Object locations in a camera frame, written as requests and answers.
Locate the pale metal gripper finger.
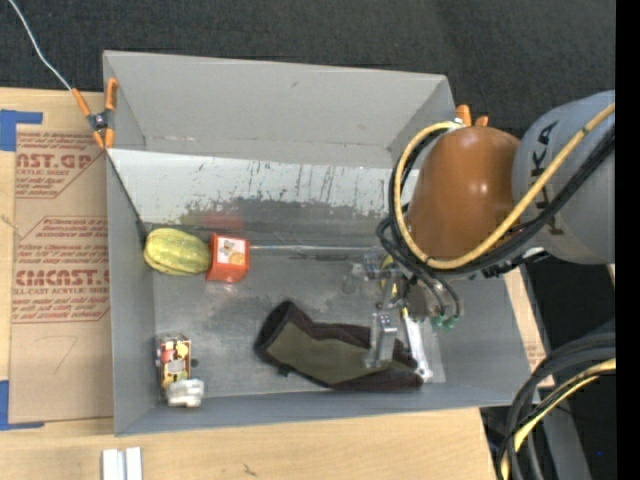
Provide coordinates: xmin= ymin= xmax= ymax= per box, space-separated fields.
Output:
xmin=342 ymin=254 xmax=387 ymax=295
xmin=362 ymin=311 xmax=400 ymax=370

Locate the dark brown and olive cloth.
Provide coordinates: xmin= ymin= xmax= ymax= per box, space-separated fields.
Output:
xmin=253 ymin=299 xmax=426 ymax=394

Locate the grey metal bin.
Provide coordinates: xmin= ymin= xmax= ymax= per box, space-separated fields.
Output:
xmin=102 ymin=50 xmax=539 ymax=437

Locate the orange printed box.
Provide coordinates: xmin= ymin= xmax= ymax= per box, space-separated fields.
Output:
xmin=204 ymin=232 xmax=252 ymax=284

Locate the yellow-green toy squash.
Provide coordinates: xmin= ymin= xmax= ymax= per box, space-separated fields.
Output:
xmin=143 ymin=227 xmax=213 ymax=276

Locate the white plastic lump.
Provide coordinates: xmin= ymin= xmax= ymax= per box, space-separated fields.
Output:
xmin=165 ymin=377 xmax=206 ymax=409

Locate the red and yellow small packet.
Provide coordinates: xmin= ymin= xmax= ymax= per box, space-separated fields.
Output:
xmin=156 ymin=333 xmax=193 ymax=390

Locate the brown cardboard board red print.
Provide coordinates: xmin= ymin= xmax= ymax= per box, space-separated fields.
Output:
xmin=0 ymin=86 xmax=117 ymax=425

